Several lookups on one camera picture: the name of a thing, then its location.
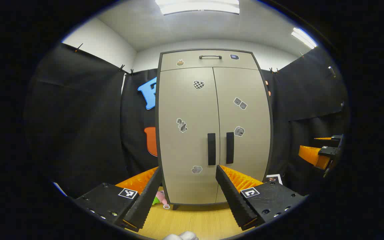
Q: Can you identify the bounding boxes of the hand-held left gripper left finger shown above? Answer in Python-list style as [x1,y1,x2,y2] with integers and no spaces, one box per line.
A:
[74,166,163,233]

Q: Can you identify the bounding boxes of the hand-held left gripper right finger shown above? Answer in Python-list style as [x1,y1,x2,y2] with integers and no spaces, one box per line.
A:
[215,164,309,231]

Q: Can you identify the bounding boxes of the beige cabinet door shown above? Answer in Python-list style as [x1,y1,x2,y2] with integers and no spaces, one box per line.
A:
[213,67,272,203]
[158,67,220,204]

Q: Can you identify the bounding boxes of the beige double-door shoe cabinet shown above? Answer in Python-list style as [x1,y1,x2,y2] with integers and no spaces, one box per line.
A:
[155,48,274,210]

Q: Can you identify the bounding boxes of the pink and green plush toy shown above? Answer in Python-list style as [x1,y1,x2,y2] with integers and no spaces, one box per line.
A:
[152,191,168,205]

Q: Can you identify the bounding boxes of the small ceiling light panel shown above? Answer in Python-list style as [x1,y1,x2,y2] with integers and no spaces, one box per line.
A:
[291,27,317,49]

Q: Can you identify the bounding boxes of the black backdrop cloth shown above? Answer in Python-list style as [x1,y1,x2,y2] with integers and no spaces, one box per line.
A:
[24,43,350,200]

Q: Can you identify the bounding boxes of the large ceiling light panel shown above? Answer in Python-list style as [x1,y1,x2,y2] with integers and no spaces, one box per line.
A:
[155,0,240,15]

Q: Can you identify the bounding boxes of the beige cabinet drawer with handle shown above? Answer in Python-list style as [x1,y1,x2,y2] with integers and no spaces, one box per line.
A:
[160,50,259,71]

